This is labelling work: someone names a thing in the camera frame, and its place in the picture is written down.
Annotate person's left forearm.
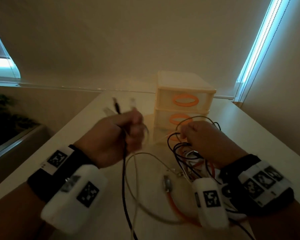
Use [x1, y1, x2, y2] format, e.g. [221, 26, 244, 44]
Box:
[0, 182, 55, 240]

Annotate cream three-drawer organiser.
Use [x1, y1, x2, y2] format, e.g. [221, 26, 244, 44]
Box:
[154, 70, 217, 145]

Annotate person's right hand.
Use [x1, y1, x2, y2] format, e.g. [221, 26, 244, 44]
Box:
[180, 120, 248, 169]

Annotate cream white USB cable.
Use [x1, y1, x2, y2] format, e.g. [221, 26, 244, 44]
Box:
[103, 107, 140, 240]

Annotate person's left hand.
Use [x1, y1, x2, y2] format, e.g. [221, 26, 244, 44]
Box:
[74, 108, 147, 169]

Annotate bright narrow window strip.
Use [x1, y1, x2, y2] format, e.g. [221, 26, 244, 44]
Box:
[234, 0, 293, 102]

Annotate beaded blind pull chain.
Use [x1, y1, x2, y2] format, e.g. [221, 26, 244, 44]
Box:
[234, 0, 293, 103]

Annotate bright window corner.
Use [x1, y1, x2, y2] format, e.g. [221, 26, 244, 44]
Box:
[0, 17, 21, 85]

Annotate thin black right camera wire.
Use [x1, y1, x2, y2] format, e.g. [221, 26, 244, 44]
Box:
[225, 208, 255, 240]

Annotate person's right forearm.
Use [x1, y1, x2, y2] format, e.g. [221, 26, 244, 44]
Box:
[247, 200, 300, 240]

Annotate pile of cables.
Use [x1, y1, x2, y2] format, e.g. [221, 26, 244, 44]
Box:
[162, 115, 240, 227]

